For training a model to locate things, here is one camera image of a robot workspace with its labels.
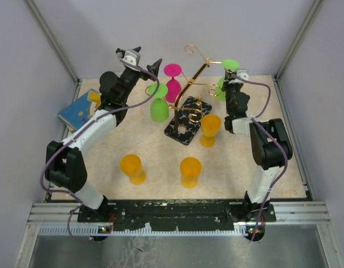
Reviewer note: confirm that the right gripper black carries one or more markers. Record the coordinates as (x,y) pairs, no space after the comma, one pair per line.
(227,79)

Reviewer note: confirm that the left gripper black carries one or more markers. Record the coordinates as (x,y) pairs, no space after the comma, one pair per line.
(153,67)

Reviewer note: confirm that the green wine glass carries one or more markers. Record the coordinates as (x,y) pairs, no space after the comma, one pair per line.
(229,66)
(159,110)

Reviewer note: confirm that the pink wine glass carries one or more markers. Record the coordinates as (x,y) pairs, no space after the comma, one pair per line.
(174,88)

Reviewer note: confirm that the gold wine glass rack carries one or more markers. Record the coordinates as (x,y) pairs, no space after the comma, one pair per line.
(187,116)

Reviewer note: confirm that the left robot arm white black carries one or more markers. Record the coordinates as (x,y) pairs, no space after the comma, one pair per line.
(65,165)

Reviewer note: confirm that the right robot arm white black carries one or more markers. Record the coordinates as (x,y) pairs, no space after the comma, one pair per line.
(270,144)

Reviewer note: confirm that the orange wine glass right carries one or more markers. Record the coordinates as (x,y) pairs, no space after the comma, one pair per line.
(210,125)

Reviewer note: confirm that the orange wine glass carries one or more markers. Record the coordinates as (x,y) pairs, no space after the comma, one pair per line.
(210,125)
(190,169)
(131,166)

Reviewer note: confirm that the orange wine glass front middle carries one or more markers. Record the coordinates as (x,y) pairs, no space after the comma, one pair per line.
(190,169)

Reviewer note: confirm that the orange wine glass front left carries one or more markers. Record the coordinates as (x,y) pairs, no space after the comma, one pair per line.
(131,166)

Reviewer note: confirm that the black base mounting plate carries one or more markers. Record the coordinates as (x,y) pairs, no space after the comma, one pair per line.
(176,214)

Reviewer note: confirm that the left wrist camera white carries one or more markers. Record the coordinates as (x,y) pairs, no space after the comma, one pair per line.
(131,57)

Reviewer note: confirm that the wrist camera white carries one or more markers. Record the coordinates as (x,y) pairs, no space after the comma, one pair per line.
(239,76)
(131,57)

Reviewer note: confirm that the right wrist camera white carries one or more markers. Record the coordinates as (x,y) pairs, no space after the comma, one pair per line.
(239,76)

